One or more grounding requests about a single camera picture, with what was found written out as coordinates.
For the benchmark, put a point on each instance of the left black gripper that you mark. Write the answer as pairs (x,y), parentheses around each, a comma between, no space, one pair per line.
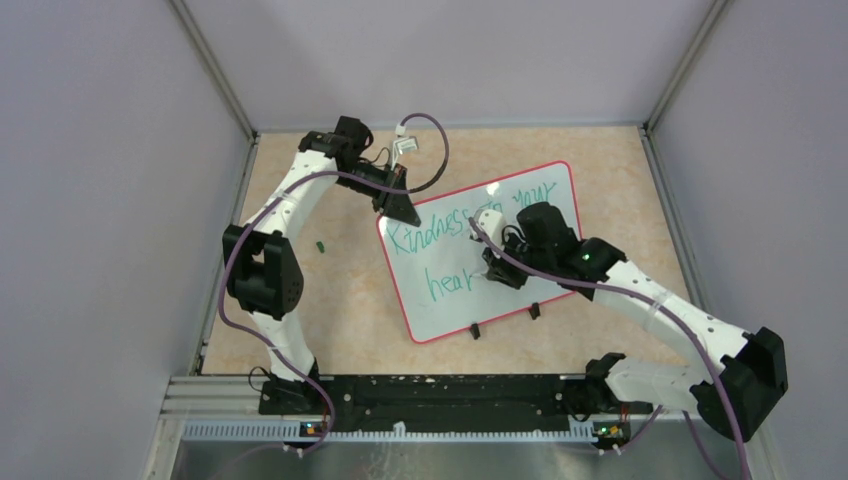
(398,207)

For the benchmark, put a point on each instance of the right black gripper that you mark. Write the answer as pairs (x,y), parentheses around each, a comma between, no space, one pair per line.
(499,268)

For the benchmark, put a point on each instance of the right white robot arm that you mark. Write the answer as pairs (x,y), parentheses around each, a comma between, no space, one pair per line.
(734,378)

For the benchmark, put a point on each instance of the black whiteboard clip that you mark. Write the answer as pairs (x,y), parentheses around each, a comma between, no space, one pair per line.
(534,311)
(475,332)

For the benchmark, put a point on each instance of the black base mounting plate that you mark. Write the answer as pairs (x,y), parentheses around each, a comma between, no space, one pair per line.
(499,404)

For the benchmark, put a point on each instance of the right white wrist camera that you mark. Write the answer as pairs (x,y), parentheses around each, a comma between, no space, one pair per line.
(491,222)

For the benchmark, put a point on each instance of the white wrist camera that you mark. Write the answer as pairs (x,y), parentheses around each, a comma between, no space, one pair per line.
(491,222)
(402,144)

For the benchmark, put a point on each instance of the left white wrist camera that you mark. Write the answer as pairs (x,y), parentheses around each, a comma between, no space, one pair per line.
(402,144)

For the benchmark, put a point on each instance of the white cable duct rail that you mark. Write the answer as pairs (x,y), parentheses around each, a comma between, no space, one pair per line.
(294,432)

